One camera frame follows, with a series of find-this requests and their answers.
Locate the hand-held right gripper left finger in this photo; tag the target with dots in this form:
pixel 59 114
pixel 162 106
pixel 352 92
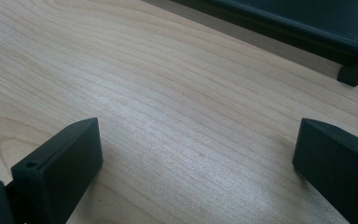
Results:
pixel 62 161

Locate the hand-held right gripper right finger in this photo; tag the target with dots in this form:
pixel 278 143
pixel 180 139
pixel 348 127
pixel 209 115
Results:
pixel 341 161

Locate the black two-tier metal rack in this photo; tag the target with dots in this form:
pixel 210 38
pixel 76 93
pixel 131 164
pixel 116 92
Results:
pixel 292 21

